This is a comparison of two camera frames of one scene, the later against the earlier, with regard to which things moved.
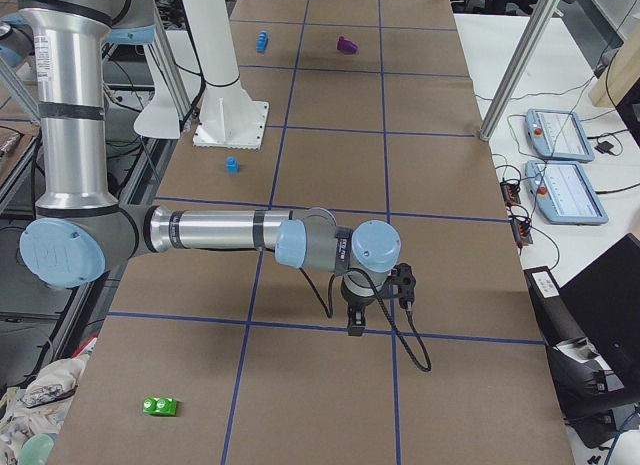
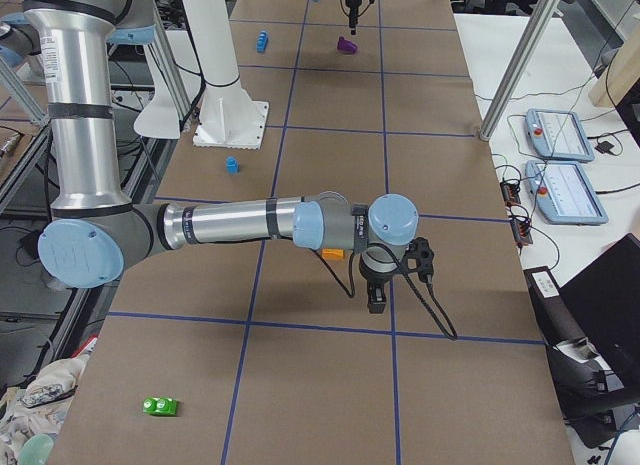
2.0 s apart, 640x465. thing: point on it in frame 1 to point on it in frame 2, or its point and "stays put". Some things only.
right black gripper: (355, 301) to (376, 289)
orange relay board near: (521, 231) stays put
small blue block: (232, 165) stays put
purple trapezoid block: (346, 46) stays put
